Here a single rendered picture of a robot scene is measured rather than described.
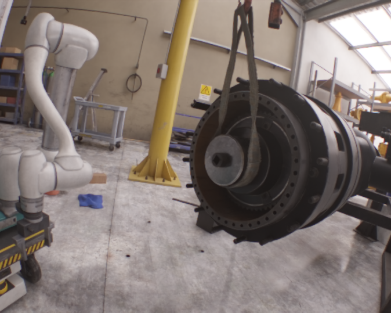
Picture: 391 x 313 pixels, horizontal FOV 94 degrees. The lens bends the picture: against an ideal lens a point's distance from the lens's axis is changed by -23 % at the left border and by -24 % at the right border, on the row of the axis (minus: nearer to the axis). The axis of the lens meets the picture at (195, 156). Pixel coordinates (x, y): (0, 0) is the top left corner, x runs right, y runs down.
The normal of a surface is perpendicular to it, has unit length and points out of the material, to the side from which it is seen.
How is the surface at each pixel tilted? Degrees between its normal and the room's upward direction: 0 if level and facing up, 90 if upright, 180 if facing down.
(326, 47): 90
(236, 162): 90
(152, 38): 90
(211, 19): 90
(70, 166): 60
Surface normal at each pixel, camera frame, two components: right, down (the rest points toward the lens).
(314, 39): 0.25, 0.22
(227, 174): -0.73, -0.03
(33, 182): 0.63, 0.26
